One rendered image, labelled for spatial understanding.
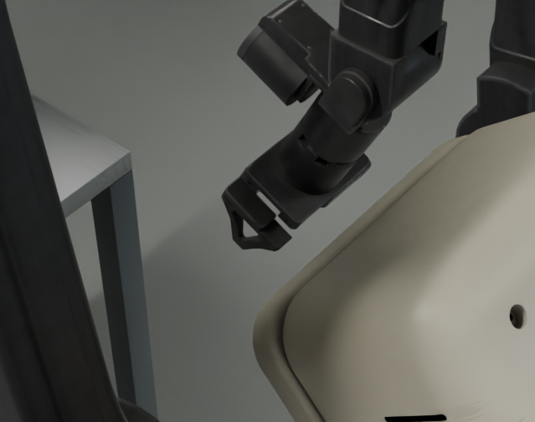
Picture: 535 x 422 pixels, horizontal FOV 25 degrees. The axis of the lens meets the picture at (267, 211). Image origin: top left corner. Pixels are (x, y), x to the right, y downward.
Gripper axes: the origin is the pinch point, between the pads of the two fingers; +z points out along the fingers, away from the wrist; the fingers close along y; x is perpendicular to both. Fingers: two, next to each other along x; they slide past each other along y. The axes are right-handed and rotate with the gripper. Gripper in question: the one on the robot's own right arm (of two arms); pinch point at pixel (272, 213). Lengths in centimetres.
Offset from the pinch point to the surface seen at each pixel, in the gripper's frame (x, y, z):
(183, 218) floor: -25, -66, 125
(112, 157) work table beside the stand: -21.3, -10.7, 32.6
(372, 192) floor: -2, -97, 113
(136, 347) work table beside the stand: -5, -10, 63
